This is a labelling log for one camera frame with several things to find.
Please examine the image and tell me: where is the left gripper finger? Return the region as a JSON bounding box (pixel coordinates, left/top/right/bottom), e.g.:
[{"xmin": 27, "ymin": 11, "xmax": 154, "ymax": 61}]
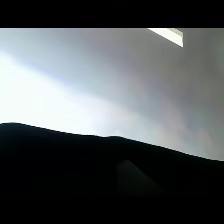
[{"xmin": 115, "ymin": 159, "xmax": 167, "ymax": 197}]

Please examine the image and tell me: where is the black garment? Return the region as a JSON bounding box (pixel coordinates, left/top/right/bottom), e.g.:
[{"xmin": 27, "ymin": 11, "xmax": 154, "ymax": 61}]
[{"xmin": 0, "ymin": 122, "xmax": 224, "ymax": 197}]

